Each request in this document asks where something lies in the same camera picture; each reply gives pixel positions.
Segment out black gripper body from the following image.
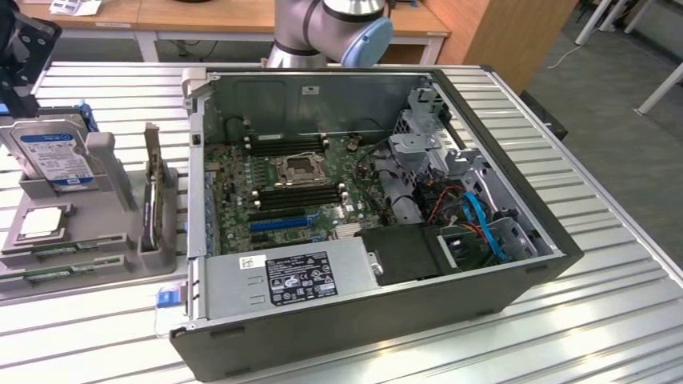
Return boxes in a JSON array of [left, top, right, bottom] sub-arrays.
[[0, 6, 63, 87]]

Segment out green RAM stick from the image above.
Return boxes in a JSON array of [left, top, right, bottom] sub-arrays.
[[0, 258, 126, 283], [0, 237, 126, 258]]

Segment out black RAM slot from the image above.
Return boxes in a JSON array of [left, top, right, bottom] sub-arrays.
[[252, 183, 346, 196], [255, 199, 350, 212], [244, 138, 328, 147], [243, 134, 328, 142], [247, 143, 330, 152], [248, 148, 331, 158], [254, 194, 350, 206], [254, 189, 347, 202]]

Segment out white printed papers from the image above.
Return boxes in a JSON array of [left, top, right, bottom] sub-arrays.
[[47, 0, 99, 18]]

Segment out blue disk carrier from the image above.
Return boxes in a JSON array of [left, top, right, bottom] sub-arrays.
[[38, 100, 100, 134]]

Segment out hard disk with blue label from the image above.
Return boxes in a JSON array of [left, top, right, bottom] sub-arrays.
[[0, 113, 104, 190]]

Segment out grey parts rack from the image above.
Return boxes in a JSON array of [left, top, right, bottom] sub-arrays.
[[0, 130, 180, 302]]

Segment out silver CPU chip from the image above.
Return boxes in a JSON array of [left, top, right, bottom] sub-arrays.
[[18, 207, 72, 240]]

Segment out graphics card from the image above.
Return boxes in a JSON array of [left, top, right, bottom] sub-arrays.
[[140, 122, 174, 250]]

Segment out green motherboard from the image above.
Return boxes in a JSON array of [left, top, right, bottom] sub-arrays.
[[204, 134, 399, 257]]

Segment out metal CPU socket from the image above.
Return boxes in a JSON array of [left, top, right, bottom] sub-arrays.
[[271, 152, 334, 189]]

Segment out long black expansion slot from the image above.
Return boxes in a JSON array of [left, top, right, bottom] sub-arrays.
[[247, 209, 308, 224]]

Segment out blue case latch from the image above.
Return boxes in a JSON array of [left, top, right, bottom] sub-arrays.
[[154, 289, 179, 310]]

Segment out blue expansion slot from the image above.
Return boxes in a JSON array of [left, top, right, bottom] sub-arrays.
[[248, 218, 312, 233]]

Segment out silver power supply with label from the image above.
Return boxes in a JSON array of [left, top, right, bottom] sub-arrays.
[[204, 238, 382, 322]]

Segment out metal disk bay cage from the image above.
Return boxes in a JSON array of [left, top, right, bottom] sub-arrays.
[[387, 86, 467, 163]]

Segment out black plastic fan shroud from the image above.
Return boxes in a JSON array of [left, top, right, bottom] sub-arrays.
[[360, 224, 447, 287]]

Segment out black open PC case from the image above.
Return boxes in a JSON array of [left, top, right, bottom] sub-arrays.
[[152, 65, 586, 384]]

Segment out wooden cabinet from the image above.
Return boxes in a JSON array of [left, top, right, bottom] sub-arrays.
[[425, 0, 582, 95]]

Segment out white table leg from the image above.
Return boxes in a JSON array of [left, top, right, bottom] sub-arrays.
[[574, 0, 613, 46], [634, 59, 683, 115]]

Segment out wooden desk with white frame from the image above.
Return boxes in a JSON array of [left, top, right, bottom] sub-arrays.
[[0, 0, 453, 65]]

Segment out black wire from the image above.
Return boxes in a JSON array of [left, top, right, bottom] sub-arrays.
[[355, 138, 399, 171]]

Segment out red wire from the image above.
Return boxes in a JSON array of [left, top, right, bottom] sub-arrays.
[[425, 186, 467, 219]]

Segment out blue flat wire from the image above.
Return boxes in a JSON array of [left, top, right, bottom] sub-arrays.
[[462, 191, 510, 264]]

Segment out grey metal drive bracket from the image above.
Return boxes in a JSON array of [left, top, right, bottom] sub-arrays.
[[437, 148, 542, 263]]

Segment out white floor cable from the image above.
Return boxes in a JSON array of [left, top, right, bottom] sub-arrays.
[[546, 42, 585, 70]]

